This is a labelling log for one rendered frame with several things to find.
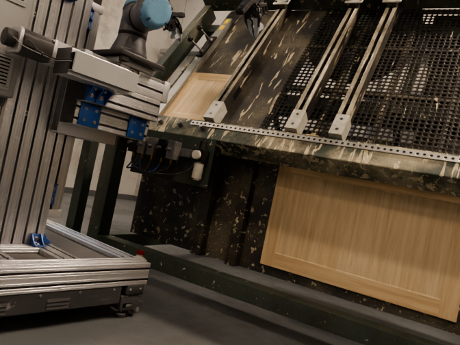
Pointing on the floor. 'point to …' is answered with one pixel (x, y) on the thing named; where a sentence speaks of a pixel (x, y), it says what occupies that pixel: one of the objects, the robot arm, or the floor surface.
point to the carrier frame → (232, 243)
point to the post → (81, 185)
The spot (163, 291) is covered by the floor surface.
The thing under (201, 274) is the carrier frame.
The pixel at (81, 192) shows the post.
